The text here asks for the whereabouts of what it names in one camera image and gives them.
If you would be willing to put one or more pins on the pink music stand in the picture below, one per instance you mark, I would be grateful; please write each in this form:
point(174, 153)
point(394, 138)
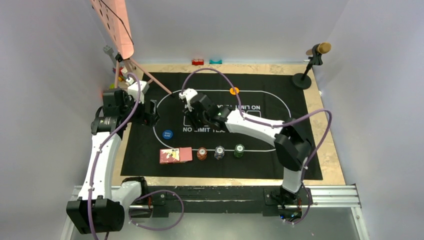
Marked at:
point(114, 17)

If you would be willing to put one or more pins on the blue chip stack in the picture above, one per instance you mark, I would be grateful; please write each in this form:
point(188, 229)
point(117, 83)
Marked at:
point(219, 152)

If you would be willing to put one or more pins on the teal toy block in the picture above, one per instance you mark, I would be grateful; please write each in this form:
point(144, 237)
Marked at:
point(215, 61)

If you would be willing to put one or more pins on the red toy block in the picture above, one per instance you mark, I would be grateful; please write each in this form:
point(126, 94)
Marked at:
point(197, 62)

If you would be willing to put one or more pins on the red playing card box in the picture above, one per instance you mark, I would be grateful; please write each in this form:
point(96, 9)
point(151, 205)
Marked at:
point(175, 155)

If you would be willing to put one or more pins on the blue small blind button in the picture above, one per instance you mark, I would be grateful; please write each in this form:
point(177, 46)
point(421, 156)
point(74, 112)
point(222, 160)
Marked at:
point(167, 134)

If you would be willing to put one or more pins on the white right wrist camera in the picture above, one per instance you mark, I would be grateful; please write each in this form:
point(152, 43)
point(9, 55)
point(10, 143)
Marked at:
point(186, 96)

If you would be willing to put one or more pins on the orange dealer button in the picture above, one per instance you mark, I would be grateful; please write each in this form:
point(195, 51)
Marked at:
point(234, 91)

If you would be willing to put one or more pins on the red chip stack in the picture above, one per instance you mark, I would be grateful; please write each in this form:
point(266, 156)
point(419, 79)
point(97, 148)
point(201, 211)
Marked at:
point(202, 153)

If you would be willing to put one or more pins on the black poker table mat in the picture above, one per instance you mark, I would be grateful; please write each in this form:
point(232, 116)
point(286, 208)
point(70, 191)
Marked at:
point(268, 96)

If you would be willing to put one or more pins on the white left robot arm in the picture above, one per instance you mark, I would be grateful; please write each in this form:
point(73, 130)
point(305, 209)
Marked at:
point(98, 208)

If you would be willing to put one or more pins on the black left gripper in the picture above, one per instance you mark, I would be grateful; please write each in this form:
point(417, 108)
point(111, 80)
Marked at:
point(145, 118)

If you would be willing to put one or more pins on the gold microphone on stand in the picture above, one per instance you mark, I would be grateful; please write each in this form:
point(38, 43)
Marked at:
point(302, 80)

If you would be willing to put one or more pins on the green chip stack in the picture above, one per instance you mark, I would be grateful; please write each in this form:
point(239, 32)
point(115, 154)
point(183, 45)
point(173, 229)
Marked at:
point(239, 151)

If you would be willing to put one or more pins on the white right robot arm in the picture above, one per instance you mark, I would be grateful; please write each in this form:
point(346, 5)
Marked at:
point(289, 140)

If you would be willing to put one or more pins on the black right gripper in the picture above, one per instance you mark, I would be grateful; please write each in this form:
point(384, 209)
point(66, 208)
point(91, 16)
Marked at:
point(190, 115)

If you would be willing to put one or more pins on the colourful toy block pile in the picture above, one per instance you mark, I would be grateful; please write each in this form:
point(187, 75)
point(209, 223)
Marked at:
point(121, 78)

